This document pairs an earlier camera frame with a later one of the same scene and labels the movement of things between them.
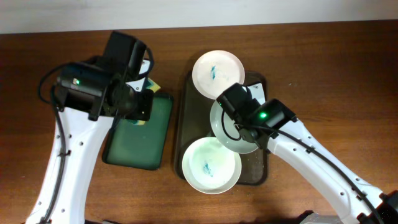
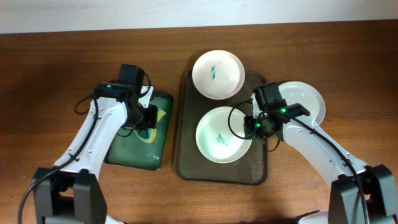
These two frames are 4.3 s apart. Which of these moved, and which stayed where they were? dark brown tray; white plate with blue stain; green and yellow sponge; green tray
Moved: green and yellow sponge
Stayed: dark brown tray; white plate with blue stain; green tray
